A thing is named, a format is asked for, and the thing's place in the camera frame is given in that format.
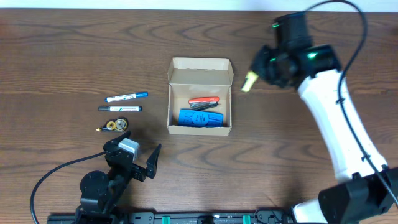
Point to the blue whiteboard marker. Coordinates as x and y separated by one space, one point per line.
126 97

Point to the blue plastic block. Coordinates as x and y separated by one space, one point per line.
200 119

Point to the black whiteboard marker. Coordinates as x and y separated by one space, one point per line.
120 108

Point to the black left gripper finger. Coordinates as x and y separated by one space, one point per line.
112 145
152 162

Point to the yellow highlighter pen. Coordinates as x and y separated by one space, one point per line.
250 80

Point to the correction tape dispenser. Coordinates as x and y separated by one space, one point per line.
117 125

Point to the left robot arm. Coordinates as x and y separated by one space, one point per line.
101 191

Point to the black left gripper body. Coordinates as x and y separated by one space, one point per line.
132 168

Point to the cardboard box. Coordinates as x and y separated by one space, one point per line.
191 78

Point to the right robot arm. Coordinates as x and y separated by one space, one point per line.
366 186

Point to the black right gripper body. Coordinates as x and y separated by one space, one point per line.
262 65

